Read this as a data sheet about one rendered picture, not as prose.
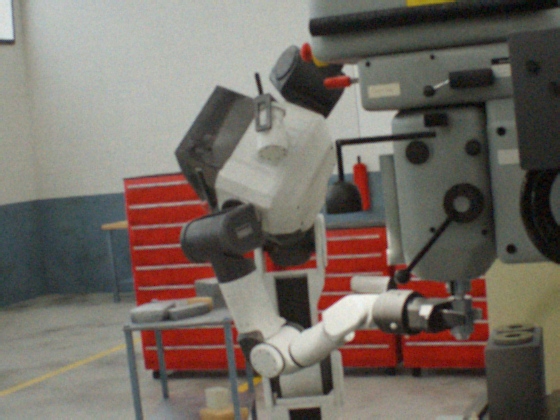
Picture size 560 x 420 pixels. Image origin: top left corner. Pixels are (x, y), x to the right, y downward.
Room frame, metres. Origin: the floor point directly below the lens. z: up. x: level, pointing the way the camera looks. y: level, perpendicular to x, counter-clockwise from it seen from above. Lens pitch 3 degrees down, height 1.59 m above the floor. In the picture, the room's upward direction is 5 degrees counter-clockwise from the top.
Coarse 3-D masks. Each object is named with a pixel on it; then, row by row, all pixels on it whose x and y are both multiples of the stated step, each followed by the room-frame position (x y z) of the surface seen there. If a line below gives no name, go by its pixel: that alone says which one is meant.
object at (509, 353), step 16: (496, 336) 2.29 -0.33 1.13; (512, 336) 2.29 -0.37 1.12; (528, 336) 2.25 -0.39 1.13; (496, 352) 2.22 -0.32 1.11; (512, 352) 2.21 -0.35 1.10; (528, 352) 2.21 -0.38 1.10; (544, 352) 2.41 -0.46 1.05; (496, 368) 2.22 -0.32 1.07; (512, 368) 2.22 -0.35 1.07; (528, 368) 2.21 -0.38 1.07; (544, 368) 2.39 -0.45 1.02; (496, 384) 2.22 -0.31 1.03; (512, 384) 2.22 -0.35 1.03; (528, 384) 2.21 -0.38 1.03; (544, 384) 2.32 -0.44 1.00; (496, 400) 2.22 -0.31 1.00; (512, 400) 2.22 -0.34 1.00; (528, 400) 2.21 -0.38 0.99; (544, 400) 2.30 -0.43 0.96; (496, 416) 2.22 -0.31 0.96; (512, 416) 2.22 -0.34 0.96; (528, 416) 2.21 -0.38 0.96; (544, 416) 2.23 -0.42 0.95
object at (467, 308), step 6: (450, 306) 1.98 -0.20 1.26; (456, 306) 1.98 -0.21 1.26; (462, 306) 1.97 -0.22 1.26; (468, 306) 1.98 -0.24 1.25; (462, 312) 1.97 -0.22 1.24; (468, 312) 1.98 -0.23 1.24; (468, 318) 1.98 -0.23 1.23; (468, 324) 1.98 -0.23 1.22; (450, 330) 1.99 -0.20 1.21; (456, 330) 1.98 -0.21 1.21; (462, 330) 1.97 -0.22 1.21; (468, 330) 1.98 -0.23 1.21; (474, 330) 1.99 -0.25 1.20
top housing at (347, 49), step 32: (320, 0) 1.94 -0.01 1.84; (352, 0) 1.92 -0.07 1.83; (384, 0) 1.89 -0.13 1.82; (416, 0) 1.87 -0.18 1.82; (448, 0) 1.85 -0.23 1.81; (352, 32) 1.92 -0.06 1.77; (384, 32) 1.90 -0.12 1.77; (416, 32) 1.88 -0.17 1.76; (448, 32) 1.86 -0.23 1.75; (480, 32) 1.84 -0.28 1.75; (352, 64) 2.11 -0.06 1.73
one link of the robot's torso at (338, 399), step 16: (336, 352) 2.66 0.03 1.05; (336, 368) 2.62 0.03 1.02; (336, 384) 2.62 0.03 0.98; (272, 400) 2.65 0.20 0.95; (288, 400) 2.70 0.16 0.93; (304, 400) 2.68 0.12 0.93; (320, 400) 2.66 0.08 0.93; (336, 400) 2.63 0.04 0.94; (272, 416) 2.64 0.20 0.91; (288, 416) 2.64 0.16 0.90; (304, 416) 2.68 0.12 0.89; (320, 416) 2.68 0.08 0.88; (336, 416) 2.64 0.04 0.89
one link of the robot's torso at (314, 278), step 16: (320, 224) 2.67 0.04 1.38; (320, 240) 2.65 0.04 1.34; (256, 256) 2.65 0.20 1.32; (320, 256) 2.63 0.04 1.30; (272, 272) 2.63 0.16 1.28; (288, 272) 2.63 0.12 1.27; (304, 272) 2.62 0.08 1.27; (320, 272) 2.62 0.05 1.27; (272, 288) 2.62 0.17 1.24; (288, 288) 2.66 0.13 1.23; (304, 288) 2.66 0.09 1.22; (320, 288) 2.61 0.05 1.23; (272, 304) 2.62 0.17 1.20; (288, 304) 2.67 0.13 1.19; (304, 304) 2.66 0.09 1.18; (288, 320) 2.67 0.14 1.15; (304, 320) 2.67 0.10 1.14; (304, 368) 2.61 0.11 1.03; (320, 368) 2.61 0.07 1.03; (272, 384) 2.63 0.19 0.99; (288, 384) 2.61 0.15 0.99; (304, 384) 2.61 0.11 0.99; (320, 384) 2.61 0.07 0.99
